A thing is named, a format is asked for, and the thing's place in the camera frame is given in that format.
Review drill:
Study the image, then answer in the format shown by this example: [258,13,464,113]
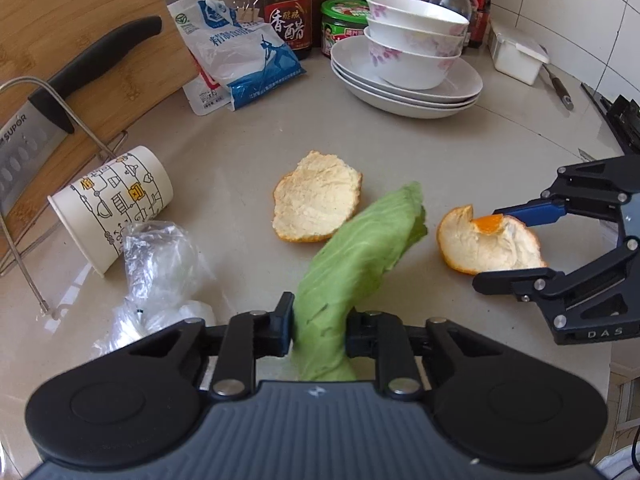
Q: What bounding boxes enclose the dark vinegar bottle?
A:
[262,0,313,61]

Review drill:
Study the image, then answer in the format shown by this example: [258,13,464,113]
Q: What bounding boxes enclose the metal wire rack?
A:
[0,76,131,317]

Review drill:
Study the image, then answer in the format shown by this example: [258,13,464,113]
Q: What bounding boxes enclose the white plate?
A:
[332,67,481,110]
[330,35,483,101]
[342,80,476,120]

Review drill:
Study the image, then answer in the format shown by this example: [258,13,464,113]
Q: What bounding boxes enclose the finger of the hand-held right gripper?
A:
[492,155,640,226]
[472,236,640,305]

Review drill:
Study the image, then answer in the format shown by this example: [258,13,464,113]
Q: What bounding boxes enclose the clear plastic wrap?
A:
[92,221,217,358]

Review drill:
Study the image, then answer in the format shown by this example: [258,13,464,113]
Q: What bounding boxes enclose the large black-handled kitchen knife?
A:
[0,16,163,216]

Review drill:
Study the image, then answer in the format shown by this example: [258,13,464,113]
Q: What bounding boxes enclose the red label sauce bottle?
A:
[467,0,495,48]

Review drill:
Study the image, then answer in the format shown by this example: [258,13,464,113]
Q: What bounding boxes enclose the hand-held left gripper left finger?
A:
[127,292,296,401]

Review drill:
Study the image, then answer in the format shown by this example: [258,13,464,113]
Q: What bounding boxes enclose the orange peel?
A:
[437,204,548,276]
[272,150,363,243]

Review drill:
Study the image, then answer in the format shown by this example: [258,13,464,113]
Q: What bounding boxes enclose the white and blue plastic bag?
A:
[167,0,307,117]

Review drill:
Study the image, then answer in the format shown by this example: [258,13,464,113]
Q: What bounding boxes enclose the printed white paper cup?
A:
[47,146,174,277]

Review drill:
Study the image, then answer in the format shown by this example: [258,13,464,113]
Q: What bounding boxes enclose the black glass gas stove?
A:
[580,82,640,156]

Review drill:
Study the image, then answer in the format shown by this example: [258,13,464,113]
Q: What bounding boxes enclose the green-lid jar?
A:
[320,0,373,58]

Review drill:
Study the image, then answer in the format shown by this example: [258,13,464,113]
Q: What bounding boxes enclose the white plastic lidded container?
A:
[490,24,550,85]

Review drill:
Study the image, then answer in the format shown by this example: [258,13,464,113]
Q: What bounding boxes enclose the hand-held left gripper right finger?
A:
[345,310,501,401]

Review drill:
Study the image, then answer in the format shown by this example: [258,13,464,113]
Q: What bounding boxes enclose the pale green cabbage leaf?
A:
[291,182,428,382]

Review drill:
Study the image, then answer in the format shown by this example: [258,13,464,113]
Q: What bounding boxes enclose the metal spatula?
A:
[542,62,576,111]

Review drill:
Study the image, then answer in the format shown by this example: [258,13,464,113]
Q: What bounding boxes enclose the wooden cutting board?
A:
[0,0,201,261]

